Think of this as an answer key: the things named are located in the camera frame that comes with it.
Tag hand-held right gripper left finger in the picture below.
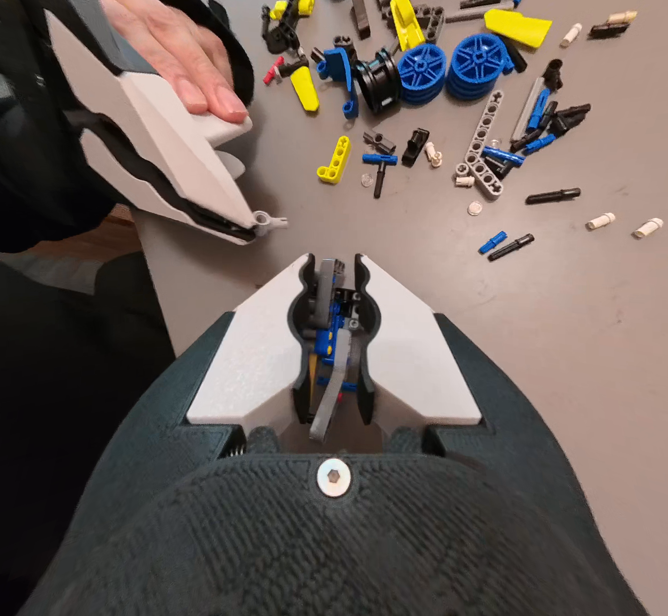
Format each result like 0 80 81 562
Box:
186 253 316 426

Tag person's dark clothed torso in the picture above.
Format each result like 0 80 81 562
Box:
0 251 175 616

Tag wooden board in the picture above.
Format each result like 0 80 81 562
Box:
31 206 135 262

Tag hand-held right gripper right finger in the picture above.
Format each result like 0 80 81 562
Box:
355 254 482 426

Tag pile of loose lego pieces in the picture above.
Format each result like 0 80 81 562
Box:
261 0 663 262

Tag blue grey lego sub-assembly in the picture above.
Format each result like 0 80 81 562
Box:
305 258 377 444

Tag person's left hand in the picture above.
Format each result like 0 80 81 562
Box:
99 0 249 123

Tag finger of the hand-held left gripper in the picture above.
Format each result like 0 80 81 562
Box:
80 129 255 247
44 9 257 230

